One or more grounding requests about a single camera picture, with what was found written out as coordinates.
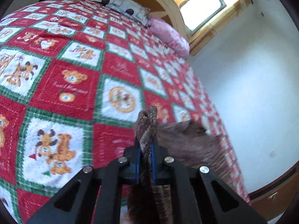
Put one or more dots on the window by headboard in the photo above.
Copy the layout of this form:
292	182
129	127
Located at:
197	13

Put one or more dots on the brown wooden furniture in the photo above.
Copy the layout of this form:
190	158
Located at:
273	199

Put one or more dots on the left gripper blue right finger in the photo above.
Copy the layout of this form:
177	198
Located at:
197	194

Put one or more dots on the grey patterned pillow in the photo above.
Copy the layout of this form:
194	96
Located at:
128	8

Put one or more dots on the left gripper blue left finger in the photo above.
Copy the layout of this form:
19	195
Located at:
93	195

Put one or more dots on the yellow curtain by headboard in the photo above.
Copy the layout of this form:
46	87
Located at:
209	30

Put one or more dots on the pink pillow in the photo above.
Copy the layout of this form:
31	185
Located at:
169	35

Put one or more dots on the brown knitted sweater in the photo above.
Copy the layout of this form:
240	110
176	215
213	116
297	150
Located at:
186	141

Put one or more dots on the red patchwork bedspread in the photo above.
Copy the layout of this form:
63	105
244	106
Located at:
74	76

